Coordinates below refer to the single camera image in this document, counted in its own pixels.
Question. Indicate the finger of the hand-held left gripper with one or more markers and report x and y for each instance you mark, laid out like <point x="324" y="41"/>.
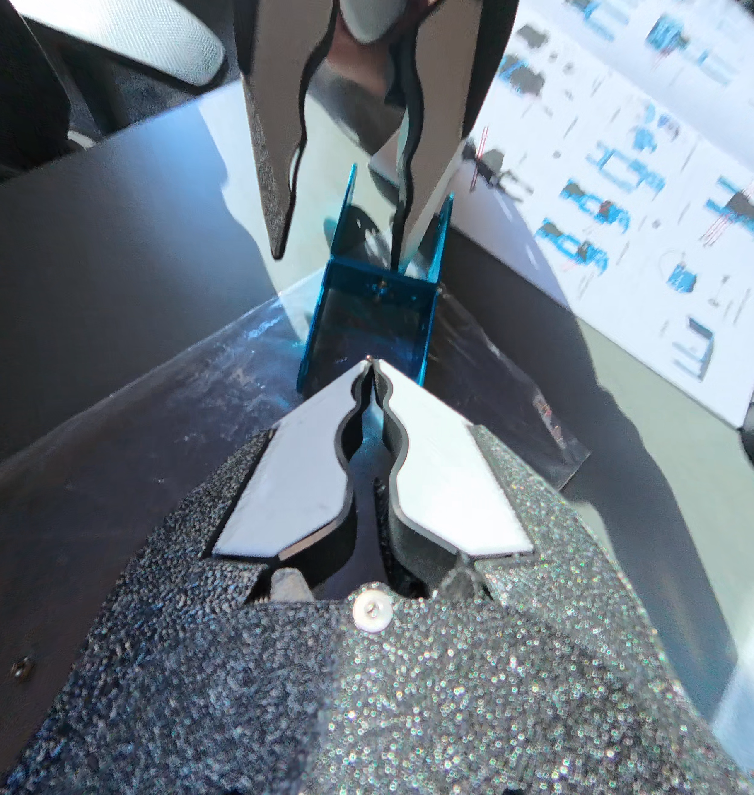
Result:
<point x="278" y="87"/>
<point x="458" y="87"/>

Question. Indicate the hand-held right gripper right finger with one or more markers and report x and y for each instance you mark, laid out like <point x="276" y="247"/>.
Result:
<point x="464" y="491"/>

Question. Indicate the small desk screw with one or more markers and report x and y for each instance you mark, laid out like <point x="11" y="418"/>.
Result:
<point x="23" y="667"/>

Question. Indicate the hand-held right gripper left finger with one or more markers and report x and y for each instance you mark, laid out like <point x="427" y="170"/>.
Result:
<point x="290" y="491"/>

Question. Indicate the large clear plastic bag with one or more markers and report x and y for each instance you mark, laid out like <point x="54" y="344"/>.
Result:
<point x="203" y="373"/>

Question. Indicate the blue metal bracket assembly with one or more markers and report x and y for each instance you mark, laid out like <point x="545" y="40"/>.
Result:
<point x="377" y="311"/>

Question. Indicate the person's left hand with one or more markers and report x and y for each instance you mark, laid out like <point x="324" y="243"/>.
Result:
<point x="367" y="72"/>

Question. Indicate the white instruction sheet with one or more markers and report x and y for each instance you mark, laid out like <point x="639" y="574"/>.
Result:
<point x="626" y="149"/>

